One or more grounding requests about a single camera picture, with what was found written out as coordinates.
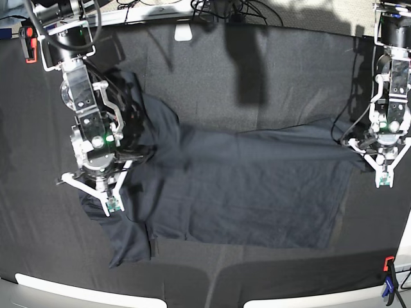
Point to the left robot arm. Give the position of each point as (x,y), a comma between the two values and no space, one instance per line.
(386,141)

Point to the red black clamp left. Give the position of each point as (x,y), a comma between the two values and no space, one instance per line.
(28,38)

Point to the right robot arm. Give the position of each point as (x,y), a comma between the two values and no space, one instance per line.
(106,135)

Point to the white tab on cloth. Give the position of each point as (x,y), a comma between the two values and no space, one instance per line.
(183,32)

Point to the dark navy t-shirt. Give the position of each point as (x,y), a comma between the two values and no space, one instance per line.
(268,188)

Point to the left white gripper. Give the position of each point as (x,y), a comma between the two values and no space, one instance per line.
(384,164)

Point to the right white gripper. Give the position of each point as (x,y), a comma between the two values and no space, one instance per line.
(104,186)

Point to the red blue clamp bottom right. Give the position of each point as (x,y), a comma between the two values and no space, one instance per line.
(391,290)

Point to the black table cloth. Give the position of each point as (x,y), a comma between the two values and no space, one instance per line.
(239,77)

